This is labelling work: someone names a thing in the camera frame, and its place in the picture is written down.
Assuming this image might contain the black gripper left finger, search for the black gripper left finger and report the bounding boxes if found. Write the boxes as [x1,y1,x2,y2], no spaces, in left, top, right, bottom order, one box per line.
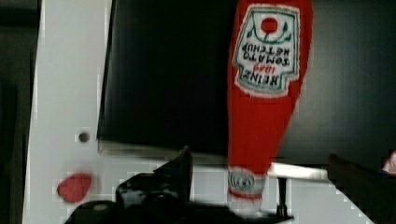
[115,147,193,208]

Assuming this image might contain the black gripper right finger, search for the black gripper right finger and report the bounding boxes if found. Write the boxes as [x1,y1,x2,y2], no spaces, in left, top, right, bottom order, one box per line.
[327,154,396,224]

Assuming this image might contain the red plush ketchup bottle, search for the red plush ketchup bottle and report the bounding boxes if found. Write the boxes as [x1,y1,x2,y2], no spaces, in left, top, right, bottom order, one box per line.
[227,0,313,216]

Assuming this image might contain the black toy oven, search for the black toy oven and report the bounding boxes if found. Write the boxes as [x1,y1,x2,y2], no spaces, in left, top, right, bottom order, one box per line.
[96,0,396,218]

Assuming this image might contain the small red strawberry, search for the small red strawberry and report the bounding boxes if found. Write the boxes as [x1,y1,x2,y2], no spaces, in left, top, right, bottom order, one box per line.
[57,173,92,203]

